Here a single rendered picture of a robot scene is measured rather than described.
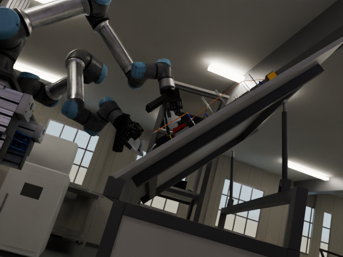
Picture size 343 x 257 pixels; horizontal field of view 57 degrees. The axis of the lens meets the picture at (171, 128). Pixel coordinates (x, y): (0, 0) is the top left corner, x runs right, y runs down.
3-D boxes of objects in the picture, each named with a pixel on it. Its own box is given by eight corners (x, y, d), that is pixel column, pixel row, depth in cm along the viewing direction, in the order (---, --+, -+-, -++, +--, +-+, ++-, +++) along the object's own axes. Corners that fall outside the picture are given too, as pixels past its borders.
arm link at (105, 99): (104, 110, 156) (115, 98, 154) (114, 125, 150) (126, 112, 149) (93, 105, 149) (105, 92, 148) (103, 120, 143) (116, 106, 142)
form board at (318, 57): (134, 204, 213) (132, 202, 213) (252, 129, 234) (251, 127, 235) (115, 179, 100) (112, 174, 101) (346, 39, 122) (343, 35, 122)
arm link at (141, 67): (129, 83, 150) (151, 84, 154) (135, 74, 140) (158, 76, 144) (128, 67, 151) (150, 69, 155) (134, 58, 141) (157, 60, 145)
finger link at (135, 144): (143, 147, 129) (131, 132, 134) (135, 157, 131) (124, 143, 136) (148, 147, 131) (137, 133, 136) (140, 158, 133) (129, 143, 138)
